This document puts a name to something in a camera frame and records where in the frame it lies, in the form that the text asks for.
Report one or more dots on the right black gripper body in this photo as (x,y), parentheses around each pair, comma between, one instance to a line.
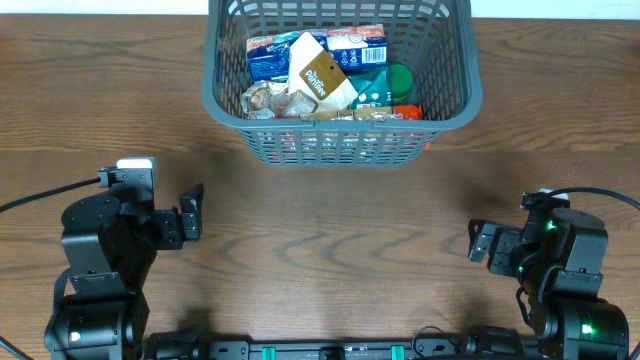
(498,248)

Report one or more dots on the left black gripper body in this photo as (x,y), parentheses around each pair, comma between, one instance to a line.
(179,226)

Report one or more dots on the orange spaghetti packet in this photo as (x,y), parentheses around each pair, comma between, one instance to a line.
(380,114)

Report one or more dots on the green lid jar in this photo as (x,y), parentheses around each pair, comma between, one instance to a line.
(401,83)

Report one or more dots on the Kleenex tissue multipack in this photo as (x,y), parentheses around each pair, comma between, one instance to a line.
(353,48)

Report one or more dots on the beige granola snack pouch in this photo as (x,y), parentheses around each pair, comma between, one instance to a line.
(315,83)

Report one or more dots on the green Nescafe coffee bag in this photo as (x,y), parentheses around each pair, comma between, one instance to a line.
(373,88)

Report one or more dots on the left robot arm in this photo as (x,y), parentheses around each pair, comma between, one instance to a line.
(111,241)

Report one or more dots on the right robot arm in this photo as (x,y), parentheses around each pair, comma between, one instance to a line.
(556,257)

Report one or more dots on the grey plastic basket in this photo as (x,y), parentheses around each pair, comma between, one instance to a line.
(434,39)

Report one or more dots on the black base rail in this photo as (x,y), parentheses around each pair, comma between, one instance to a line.
(425,348)

